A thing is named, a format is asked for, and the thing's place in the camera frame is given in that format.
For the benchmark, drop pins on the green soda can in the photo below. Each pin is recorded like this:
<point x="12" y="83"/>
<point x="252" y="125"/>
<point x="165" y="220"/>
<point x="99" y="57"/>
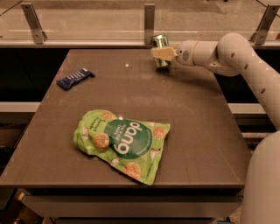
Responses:
<point x="160" y="40"/>

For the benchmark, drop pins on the green Dang chips bag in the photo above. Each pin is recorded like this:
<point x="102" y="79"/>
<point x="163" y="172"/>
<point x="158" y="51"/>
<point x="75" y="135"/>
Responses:
<point x="132" y="147"/>

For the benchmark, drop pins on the metal rail bracket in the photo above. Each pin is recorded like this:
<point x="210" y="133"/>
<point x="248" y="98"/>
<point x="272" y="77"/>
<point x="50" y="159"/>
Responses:
<point x="38" y="35"/>
<point x="149" y="14"/>
<point x="259" y="36"/>

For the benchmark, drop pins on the left metal rail bracket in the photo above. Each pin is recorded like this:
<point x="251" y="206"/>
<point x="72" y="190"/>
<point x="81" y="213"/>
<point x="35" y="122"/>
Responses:
<point x="38" y="35"/>

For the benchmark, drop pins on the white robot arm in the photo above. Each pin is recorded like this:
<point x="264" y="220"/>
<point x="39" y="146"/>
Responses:
<point x="230" y="56"/>

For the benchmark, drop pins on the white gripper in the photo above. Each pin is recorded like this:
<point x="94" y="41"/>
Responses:
<point x="184" y="52"/>

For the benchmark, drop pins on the middle metal rail bracket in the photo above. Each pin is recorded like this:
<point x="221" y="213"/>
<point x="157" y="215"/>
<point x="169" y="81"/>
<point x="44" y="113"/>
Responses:
<point x="149" y="14"/>

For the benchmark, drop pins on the glass barrier panel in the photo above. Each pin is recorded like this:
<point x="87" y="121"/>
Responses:
<point x="124" y="19"/>

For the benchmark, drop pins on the blue snack bar wrapper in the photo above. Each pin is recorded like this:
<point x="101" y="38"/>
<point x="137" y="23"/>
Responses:
<point x="75" y="78"/>

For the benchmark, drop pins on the right metal rail bracket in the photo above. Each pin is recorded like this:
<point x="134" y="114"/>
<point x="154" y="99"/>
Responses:
<point x="259" y="36"/>

